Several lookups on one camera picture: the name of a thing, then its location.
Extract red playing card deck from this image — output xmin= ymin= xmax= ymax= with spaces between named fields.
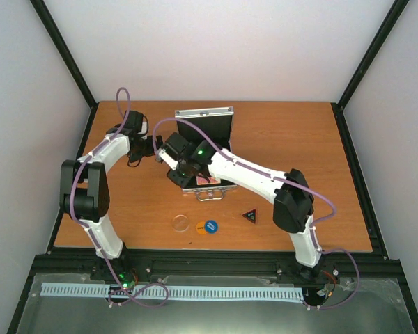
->
xmin=196 ymin=176 xmax=221 ymax=186

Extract aluminium poker case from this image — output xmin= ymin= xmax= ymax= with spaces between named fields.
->
xmin=174 ymin=106 xmax=236 ymax=202

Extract clear round tube lid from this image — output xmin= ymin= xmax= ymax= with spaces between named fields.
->
xmin=171 ymin=214 xmax=189 ymax=232

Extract orange round button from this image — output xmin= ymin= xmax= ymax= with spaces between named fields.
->
xmin=196 ymin=221 xmax=207 ymax=235

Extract blue small blind button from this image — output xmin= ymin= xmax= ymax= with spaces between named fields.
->
xmin=203 ymin=220 xmax=219 ymax=234

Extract black triangular dealer button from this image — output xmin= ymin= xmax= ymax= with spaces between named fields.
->
xmin=242 ymin=208 xmax=258 ymax=224

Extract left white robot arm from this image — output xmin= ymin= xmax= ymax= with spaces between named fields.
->
xmin=59 ymin=111 xmax=153 ymax=280

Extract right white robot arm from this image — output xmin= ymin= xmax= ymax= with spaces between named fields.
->
xmin=155 ymin=132 xmax=321 ymax=282

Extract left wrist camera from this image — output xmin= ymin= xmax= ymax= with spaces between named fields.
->
xmin=139 ymin=120 xmax=148 ymax=136

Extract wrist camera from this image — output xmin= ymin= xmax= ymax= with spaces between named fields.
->
xmin=156 ymin=149 xmax=178 ymax=170
xmin=139 ymin=120 xmax=148 ymax=136

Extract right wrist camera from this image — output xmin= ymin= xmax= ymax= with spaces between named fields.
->
xmin=156 ymin=149 xmax=178 ymax=170

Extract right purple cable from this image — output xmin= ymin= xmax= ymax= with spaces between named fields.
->
xmin=152 ymin=117 xmax=362 ymax=311

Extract purple cable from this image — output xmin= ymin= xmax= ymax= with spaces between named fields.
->
xmin=69 ymin=86 xmax=170 ymax=309
xmin=152 ymin=117 xmax=362 ymax=311

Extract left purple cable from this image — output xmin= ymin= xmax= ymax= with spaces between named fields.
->
xmin=69 ymin=86 xmax=170 ymax=309

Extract light blue cable duct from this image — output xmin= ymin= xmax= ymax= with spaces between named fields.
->
xmin=40 ymin=283 xmax=304 ymax=303

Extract black aluminium frame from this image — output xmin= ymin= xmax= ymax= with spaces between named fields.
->
xmin=8 ymin=1 xmax=418 ymax=333

